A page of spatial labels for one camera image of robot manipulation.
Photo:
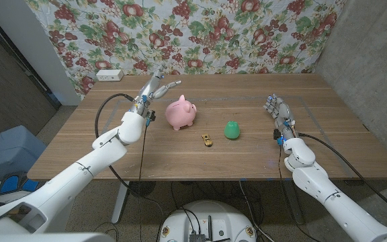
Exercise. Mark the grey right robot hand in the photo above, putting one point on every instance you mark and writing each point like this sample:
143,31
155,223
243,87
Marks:
282,112

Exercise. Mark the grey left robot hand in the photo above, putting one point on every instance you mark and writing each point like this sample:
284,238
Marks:
144,99

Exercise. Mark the pink plastic piggy bank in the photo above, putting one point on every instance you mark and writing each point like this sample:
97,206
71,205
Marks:
180,114

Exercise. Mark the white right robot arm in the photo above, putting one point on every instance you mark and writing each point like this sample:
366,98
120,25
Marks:
331,198

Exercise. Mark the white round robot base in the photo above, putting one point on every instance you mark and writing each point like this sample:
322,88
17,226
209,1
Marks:
213,218

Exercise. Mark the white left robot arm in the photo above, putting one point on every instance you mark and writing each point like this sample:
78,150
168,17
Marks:
72,178

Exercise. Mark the green plastic egg toy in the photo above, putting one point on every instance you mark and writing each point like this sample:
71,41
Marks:
231,131

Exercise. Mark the yellow toy car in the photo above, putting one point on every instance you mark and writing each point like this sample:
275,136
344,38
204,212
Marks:
207,140

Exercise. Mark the white power strip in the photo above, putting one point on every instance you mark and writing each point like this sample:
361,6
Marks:
109,75

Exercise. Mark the floral fruit print backdrop cloth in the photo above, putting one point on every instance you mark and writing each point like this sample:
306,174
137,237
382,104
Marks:
197,33

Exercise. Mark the black round floor disc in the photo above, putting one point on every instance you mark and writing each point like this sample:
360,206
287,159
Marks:
142,188

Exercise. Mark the metal table leg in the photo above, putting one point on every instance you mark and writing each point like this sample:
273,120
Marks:
292,201
119,205

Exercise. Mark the blue-grey plastic bin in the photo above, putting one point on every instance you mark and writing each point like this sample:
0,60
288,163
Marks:
8,151

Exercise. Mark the blue and black foot pedal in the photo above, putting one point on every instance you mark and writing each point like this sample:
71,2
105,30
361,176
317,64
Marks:
10,184

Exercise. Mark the white robot torso edge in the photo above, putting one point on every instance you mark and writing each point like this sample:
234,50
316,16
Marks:
45,237

